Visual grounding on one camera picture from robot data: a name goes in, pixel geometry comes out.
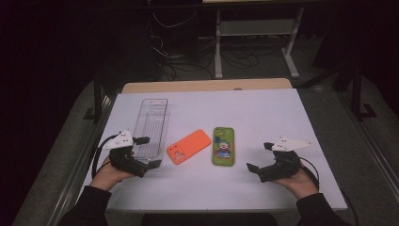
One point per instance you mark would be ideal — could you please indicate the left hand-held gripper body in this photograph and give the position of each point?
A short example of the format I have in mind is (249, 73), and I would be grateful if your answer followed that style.
(125, 160)

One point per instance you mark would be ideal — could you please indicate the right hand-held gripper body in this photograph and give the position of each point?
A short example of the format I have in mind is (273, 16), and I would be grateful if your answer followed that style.
(284, 166)

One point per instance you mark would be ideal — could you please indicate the clear plastic rack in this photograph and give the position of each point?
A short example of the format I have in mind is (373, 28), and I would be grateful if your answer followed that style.
(152, 125)

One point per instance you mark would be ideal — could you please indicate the green phone case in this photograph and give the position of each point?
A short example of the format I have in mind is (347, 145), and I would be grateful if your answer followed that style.
(223, 146)

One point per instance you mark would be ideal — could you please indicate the orange phone case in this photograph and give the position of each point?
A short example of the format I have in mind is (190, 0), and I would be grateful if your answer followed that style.
(188, 146)

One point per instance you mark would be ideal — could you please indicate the person's right hand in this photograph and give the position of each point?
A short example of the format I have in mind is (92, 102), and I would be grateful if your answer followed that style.
(299, 185)

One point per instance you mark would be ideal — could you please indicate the person's left hand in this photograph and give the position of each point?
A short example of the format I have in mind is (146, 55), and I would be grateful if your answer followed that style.
(106, 177)

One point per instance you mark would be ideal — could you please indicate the black metal stand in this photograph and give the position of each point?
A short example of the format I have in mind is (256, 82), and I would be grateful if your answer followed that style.
(356, 91)
(98, 94)

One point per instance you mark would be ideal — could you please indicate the grey metal rail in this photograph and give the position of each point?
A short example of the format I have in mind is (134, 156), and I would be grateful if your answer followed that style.
(80, 175)
(373, 150)

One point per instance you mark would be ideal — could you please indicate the white metal desk frame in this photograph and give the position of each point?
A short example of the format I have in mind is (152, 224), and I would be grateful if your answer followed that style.
(255, 27)

